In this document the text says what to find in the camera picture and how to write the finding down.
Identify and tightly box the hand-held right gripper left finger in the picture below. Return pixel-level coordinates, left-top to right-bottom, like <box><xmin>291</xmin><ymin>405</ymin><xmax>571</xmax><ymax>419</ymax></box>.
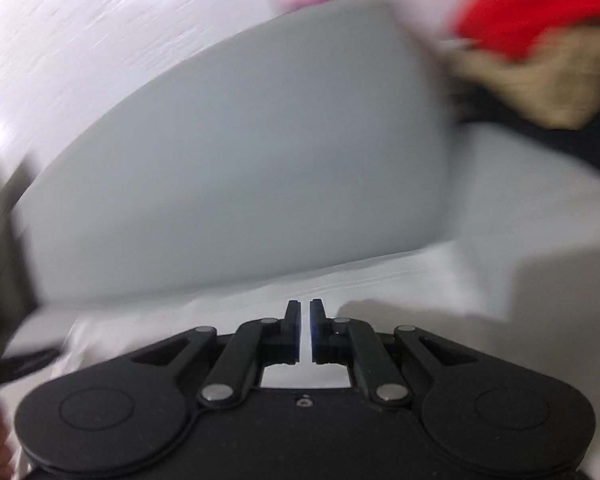
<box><xmin>130</xmin><ymin>300</ymin><xmax>301</xmax><ymax>404</ymax></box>

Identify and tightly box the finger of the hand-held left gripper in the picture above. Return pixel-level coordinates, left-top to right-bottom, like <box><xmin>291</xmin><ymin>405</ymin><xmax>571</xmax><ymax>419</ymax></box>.
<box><xmin>0</xmin><ymin>345</ymin><xmax>62</xmax><ymax>411</ymax></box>

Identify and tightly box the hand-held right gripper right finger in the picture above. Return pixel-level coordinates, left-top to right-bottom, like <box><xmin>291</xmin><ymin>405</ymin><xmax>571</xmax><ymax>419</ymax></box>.
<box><xmin>309</xmin><ymin>299</ymin><xmax>482</xmax><ymax>407</ymax></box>

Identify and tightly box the white garment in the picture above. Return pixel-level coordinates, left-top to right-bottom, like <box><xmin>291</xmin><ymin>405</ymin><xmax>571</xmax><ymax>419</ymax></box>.
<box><xmin>0</xmin><ymin>160</ymin><xmax>600</xmax><ymax>411</ymax></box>

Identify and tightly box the grey sofa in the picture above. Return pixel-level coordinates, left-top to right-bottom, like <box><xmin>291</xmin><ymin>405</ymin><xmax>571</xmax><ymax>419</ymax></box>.
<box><xmin>10</xmin><ymin>0</ymin><xmax>600</xmax><ymax>311</ymax></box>

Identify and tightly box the black folded garment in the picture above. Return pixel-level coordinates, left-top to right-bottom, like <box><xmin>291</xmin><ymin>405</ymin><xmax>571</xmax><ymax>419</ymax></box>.
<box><xmin>455</xmin><ymin>80</ymin><xmax>600</xmax><ymax>181</ymax></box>

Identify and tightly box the tan folded garment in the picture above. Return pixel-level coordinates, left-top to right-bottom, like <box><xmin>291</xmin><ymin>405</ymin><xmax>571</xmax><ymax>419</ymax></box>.
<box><xmin>450</xmin><ymin>25</ymin><xmax>600</xmax><ymax>131</ymax></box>

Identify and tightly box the red folded garment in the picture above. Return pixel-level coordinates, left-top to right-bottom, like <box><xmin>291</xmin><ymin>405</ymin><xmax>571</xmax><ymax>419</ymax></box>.
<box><xmin>442</xmin><ymin>0</ymin><xmax>600</xmax><ymax>58</ymax></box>

